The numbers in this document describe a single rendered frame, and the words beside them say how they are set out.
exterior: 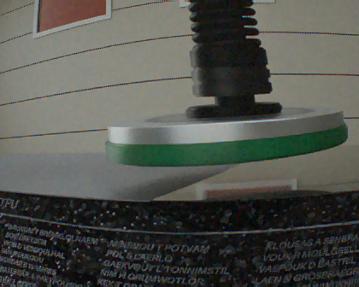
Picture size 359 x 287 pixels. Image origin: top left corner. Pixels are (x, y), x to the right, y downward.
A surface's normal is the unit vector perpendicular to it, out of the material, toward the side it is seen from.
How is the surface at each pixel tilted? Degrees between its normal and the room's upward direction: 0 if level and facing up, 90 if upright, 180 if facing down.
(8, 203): 45
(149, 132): 90
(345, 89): 90
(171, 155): 90
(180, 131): 90
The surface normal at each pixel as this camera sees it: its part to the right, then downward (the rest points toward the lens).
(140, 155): -0.69, 0.12
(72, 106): -0.37, 0.11
